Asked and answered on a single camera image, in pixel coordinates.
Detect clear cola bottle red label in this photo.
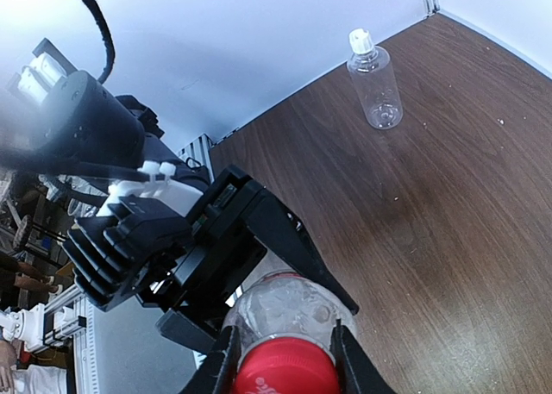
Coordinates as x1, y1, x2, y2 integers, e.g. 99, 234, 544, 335
223, 271, 357, 354

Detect red cola bottle cap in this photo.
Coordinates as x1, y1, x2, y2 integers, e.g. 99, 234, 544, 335
232, 337, 341, 394

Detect small clear plastic bottle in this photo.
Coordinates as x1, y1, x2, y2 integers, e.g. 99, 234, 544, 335
347, 46, 403, 130

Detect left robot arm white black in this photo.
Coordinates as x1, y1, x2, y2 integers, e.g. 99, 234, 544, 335
1, 41, 359, 353

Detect aluminium front frame rail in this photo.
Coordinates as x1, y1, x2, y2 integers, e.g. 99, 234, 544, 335
43, 297, 100, 393

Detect white flip bottle cap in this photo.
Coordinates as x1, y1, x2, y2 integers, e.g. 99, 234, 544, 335
348, 28, 375, 55

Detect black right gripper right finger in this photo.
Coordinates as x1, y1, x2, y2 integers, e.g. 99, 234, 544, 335
330, 319, 396, 394

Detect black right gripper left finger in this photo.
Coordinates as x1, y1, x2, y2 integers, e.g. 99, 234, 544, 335
179, 326, 242, 394

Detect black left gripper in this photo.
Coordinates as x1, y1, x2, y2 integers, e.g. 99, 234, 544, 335
138, 166, 359, 354

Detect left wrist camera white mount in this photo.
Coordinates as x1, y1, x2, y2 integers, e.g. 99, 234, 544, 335
61, 160, 208, 313

